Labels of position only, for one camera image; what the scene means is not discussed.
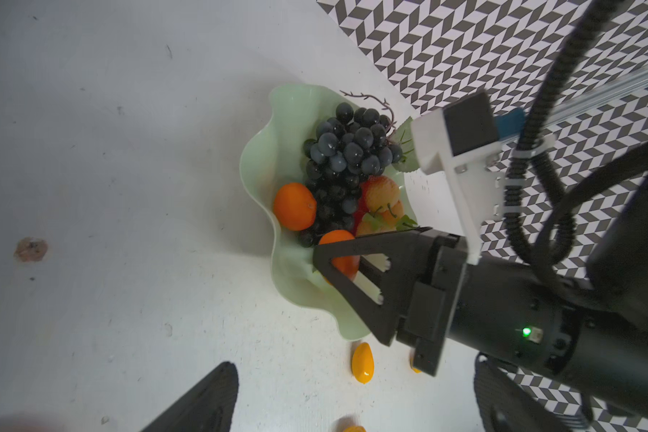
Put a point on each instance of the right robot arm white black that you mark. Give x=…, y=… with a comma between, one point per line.
x=611, y=356

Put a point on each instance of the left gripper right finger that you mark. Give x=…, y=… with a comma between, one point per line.
x=505, y=406

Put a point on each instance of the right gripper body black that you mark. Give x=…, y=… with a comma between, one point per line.
x=496, y=307

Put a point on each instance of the green wavy glass bowl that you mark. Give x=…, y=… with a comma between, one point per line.
x=273, y=158

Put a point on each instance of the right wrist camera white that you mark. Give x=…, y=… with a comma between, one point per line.
x=464, y=141

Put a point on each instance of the right corner aluminium post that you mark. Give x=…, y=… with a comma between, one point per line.
x=611, y=91

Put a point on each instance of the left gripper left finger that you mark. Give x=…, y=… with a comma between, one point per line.
x=208, y=406

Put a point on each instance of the yellow kumquat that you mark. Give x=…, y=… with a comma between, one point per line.
x=355, y=428
x=362, y=363

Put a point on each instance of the yellow kumquat right upper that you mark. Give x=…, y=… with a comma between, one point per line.
x=362, y=363

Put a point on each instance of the dark grape bunch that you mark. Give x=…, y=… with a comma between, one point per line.
x=348, y=149

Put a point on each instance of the yellow kumquat centre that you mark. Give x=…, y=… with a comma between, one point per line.
x=355, y=428

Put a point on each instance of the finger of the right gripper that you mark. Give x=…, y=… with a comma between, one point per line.
x=382, y=319
x=408, y=250

